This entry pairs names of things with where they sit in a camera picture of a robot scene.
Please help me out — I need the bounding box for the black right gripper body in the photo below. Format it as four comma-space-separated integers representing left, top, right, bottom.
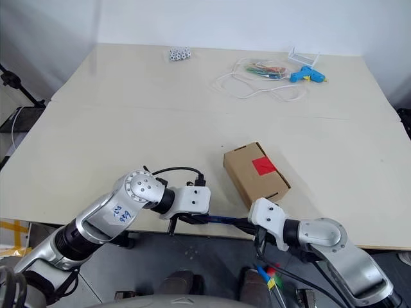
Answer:
245, 219, 274, 258

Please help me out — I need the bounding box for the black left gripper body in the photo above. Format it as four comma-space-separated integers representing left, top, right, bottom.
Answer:
166, 212, 210, 237

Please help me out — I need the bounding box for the brown cardboard box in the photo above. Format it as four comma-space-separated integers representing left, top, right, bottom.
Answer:
223, 141, 292, 210

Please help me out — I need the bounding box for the yellow floor tape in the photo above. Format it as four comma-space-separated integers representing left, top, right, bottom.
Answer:
0, 219, 32, 258

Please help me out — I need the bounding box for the coloured tag bundle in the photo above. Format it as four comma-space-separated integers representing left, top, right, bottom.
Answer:
255, 262, 284, 290

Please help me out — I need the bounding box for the dark brown rounded shape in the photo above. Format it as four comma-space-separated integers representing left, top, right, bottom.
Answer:
159, 270, 206, 303
240, 266, 274, 308

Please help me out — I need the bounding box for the grey robot torso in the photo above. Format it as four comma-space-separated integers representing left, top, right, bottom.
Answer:
96, 293, 249, 308

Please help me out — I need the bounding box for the clear bag of coloured sticks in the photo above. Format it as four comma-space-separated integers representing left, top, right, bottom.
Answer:
238, 58, 290, 80

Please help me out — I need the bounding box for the blue glue gun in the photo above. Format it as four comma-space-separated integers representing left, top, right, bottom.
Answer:
290, 65, 329, 85

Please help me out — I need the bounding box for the black tripod stand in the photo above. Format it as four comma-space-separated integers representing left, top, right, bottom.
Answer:
0, 62, 46, 109

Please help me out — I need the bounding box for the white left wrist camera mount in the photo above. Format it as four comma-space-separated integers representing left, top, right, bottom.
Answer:
159, 185, 212, 221

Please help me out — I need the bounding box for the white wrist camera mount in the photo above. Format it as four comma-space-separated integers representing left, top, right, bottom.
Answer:
248, 197, 289, 252
159, 185, 212, 221

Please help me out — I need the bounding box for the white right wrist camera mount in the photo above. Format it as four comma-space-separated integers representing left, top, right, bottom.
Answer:
248, 197, 289, 252

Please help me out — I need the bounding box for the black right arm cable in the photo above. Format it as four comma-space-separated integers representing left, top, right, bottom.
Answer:
256, 253, 353, 308

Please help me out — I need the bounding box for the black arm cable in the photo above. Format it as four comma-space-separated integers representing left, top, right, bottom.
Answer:
256, 253, 353, 308
143, 165, 207, 188

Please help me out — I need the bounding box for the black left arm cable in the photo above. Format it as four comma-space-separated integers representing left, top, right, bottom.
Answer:
143, 165, 207, 188

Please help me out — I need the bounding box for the long white cable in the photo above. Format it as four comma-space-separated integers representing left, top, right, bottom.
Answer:
211, 56, 308, 104

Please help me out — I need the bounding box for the black cable bundle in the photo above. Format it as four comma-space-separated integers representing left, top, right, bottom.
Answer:
0, 265, 29, 308

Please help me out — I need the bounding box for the small white wire rack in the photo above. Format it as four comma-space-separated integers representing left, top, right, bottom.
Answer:
286, 47, 321, 67

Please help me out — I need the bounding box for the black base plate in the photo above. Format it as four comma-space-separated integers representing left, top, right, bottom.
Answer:
0, 107, 46, 133

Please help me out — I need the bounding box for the thin white floor cable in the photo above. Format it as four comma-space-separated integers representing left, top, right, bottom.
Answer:
10, 107, 24, 150

